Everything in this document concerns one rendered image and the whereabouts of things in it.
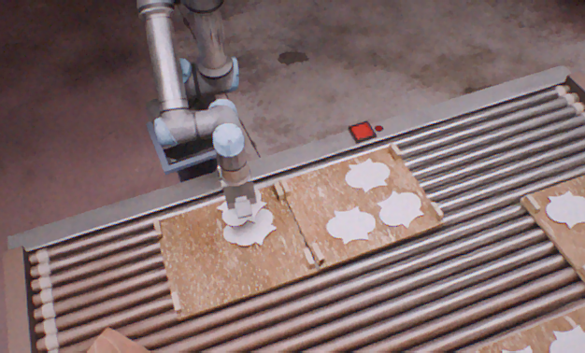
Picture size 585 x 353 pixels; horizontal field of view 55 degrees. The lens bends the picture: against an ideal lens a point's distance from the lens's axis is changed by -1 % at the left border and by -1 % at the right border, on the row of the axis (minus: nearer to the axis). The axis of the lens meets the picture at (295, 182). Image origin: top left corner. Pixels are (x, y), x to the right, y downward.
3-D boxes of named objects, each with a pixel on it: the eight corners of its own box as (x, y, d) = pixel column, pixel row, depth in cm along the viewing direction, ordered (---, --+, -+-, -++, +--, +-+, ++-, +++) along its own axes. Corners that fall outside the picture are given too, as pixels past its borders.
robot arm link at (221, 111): (192, 101, 153) (197, 129, 146) (235, 94, 154) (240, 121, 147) (197, 121, 159) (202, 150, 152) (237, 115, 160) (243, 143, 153)
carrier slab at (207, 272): (154, 224, 178) (153, 221, 177) (278, 186, 185) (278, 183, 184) (178, 321, 157) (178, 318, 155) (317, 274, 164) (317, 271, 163)
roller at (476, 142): (36, 285, 171) (30, 276, 168) (577, 107, 208) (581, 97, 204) (37, 298, 169) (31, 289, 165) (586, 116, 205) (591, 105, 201)
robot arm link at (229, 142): (239, 117, 145) (245, 140, 140) (244, 146, 154) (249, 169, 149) (208, 122, 145) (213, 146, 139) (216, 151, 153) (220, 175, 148)
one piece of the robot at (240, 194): (221, 193, 147) (230, 229, 159) (255, 186, 148) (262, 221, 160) (214, 160, 154) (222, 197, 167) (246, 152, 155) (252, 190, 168)
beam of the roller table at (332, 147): (14, 246, 183) (7, 235, 179) (558, 76, 222) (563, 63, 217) (16, 267, 178) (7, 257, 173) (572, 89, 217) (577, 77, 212)
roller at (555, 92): (34, 258, 178) (27, 250, 174) (560, 91, 214) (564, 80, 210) (35, 271, 175) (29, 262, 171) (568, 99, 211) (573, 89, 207)
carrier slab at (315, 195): (278, 185, 186) (278, 181, 184) (391, 147, 194) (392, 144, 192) (320, 271, 165) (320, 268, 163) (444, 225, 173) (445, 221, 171)
